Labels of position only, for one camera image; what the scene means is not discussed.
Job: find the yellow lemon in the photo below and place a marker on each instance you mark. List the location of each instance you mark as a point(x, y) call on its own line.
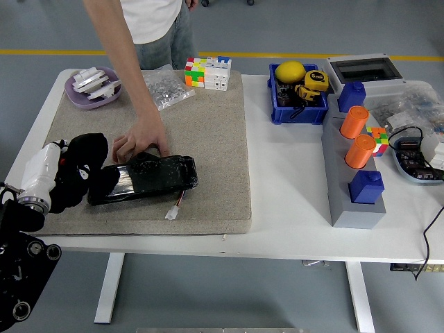
point(289, 71)

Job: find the purple tray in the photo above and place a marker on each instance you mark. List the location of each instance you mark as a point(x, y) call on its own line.
point(78, 100)

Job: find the clear bag of screws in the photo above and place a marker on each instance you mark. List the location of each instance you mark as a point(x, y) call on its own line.
point(166, 92)

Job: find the white table leg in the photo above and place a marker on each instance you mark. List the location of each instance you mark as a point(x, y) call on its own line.
point(359, 298)
point(109, 288)

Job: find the grey-blue tray with electronics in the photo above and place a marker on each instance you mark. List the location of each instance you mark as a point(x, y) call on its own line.
point(412, 163)

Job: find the black circuit module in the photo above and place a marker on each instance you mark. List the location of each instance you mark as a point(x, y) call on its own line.
point(284, 98)

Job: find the black rag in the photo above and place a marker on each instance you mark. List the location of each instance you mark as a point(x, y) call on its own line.
point(90, 145)

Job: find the yellow and black tool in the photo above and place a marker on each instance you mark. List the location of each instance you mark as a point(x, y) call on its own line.
point(305, 93)

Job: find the clear bag of parts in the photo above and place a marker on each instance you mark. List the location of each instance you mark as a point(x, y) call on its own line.
point(409, 104)

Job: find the white and blue block cube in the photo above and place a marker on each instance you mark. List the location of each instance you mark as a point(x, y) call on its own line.
point(216, 74)

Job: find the yellow tape measure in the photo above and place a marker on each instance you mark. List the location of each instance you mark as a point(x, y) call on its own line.
point(315, 79)

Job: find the grey block holder base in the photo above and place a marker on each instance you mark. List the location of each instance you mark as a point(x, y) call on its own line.
point(357, 216)

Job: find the person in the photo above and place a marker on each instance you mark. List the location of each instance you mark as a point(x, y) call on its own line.
point(152, 21)

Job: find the metal bracket under table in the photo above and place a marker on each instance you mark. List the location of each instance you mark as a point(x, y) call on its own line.
point(315, 263)

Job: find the white plastic bracket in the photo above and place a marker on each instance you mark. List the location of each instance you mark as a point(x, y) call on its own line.
point(88, 79)
point(104, 91)

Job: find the blue plastic bin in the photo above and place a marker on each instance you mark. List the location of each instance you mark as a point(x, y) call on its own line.
point(301, 116)

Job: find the grey-brown mat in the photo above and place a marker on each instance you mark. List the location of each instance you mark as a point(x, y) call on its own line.
point(208, 138)

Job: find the orange cylinder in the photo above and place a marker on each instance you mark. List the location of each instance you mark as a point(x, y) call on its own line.
point(359, 154)
point(353, 123)

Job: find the person's right forearm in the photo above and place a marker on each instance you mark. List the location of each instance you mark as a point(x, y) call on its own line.
point(133, 79)

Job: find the person's left hand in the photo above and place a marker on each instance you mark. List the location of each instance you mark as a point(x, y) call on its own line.
point(192, 3)

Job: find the white plastic component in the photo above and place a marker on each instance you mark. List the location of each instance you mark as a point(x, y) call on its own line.
point(433, 147)

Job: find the small colourful puzzle cube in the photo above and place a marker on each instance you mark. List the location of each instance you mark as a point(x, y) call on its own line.
point(379, 142)

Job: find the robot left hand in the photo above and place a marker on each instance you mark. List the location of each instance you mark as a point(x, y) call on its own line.
point(36, 170)

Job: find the grey electrical enclosure box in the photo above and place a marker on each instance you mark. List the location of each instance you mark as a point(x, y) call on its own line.
point(385, 88)

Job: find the person's right hand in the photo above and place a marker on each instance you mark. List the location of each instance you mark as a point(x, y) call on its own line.
point(144, 135)

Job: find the black table control box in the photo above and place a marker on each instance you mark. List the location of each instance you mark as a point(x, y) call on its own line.
point(402, 267)

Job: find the blue block with knob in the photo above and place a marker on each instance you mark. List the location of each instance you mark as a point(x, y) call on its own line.
point(366, 189)
point(351, 97)

